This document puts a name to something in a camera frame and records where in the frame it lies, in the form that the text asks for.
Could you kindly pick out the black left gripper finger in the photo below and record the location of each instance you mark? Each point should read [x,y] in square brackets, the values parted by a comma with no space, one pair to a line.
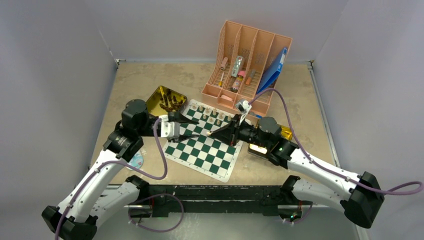
[176,137]
[177,117]

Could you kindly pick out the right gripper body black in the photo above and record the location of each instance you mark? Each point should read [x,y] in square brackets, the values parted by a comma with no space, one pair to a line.
[248,133]

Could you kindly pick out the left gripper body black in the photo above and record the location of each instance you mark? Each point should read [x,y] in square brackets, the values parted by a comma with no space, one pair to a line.
[172,137]

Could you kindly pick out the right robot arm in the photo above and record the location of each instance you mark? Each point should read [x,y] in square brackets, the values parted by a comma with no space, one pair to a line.
[348,192]

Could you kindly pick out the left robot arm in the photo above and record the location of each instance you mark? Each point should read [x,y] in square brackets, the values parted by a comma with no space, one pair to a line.
[84,210]

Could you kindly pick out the gold tin with dark pieces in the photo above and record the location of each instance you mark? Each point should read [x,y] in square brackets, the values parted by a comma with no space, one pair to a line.
[165,100]

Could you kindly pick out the gold tin with white pieces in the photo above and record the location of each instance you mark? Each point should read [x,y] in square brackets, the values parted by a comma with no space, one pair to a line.
[261,152]

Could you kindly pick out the green white chess board mat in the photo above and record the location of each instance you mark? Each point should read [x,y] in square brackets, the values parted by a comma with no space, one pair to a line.
[204,159]

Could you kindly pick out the white blue round disc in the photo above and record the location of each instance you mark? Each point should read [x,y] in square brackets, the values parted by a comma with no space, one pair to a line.
[137,160]

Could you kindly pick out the pink capped bottle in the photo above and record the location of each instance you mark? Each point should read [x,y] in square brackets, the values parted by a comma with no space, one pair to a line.
[238,81]

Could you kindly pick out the grey box in organizer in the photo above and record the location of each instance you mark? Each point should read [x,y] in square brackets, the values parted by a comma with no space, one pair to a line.
[237,66]

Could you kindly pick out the blue folder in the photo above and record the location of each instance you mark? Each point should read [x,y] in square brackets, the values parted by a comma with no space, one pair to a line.
[273,71]

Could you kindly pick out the pink desk organizer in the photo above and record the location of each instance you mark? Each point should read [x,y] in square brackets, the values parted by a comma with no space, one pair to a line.
[259,49]

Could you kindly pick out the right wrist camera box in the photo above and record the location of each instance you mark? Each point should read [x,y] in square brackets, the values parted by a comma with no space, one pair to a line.
[244,107]

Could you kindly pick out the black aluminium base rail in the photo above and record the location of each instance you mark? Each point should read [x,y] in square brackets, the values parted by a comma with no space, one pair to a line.
[239,199]

